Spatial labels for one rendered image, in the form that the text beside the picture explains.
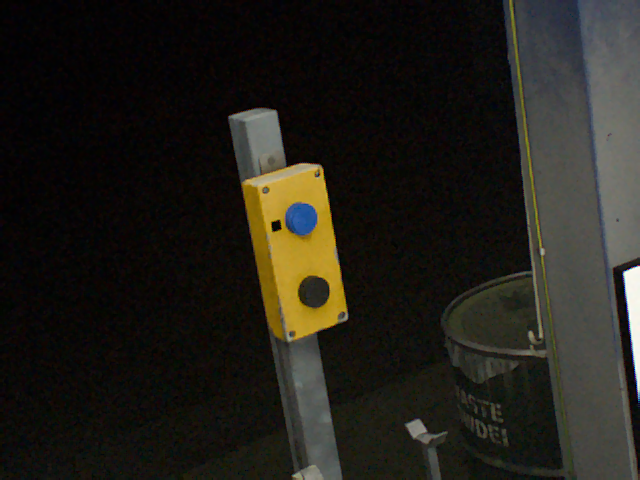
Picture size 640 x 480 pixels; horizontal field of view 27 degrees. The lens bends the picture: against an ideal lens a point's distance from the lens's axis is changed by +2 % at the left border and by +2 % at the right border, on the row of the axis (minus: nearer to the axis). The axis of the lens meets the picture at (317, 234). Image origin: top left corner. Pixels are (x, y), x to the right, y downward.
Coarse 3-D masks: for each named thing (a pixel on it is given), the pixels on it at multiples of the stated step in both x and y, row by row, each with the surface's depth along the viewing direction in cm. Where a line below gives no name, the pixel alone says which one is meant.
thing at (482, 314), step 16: (496, 288) 343; (512, 288) 341; (528, 288) 340; (464, 304) 335; (480, 304) 334; (496, 304) 333; (512, 304) 332; (528, 304) 330; (448, 320) 325; (464, 320) 325; (480, 320) 325; (496, 320) 323; (512, 320) 321; (528, 320) 319; (464, 336) 315; (480, 336) 315; (496, 336) 313; (512, 336) 311; (528, 336) 310; (544, 336) 308
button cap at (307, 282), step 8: (304, 280) 207; (312, 280) 206; (320, 280) 207; (304, 288) 206; (312, 288) 206; (320, 288) 207; (328, 288) 208; (304, 296) 206; (312, 296) 206; (320, 296) 207; (328, 296) 208; (304, 304) 207; (312, 304) 207; (320, 304) 208
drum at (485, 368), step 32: (480, 288) 341; (480, 352) 304; (512, 352) 297; (544, 352) 294; (480, 384) 308; (512, 384) 301; (544, 384) 297; (480, 416) 312; (512, 416) 304; (544, 416) 300; (480, 448) 316; (512, 448) 307; (544, 448) 302
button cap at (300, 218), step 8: (288, 208) 204; (296, 208) 203; (304, 208) 203; (312, 208) 204; (288, 216) 203; (296, 216) 203; (304, 216) 203; (312, 216) 204; (288, 224) 203; (296, 224) 203; (304, 224) 204; (312, 224) 205; (296, 232) 203; (304, 232) 204
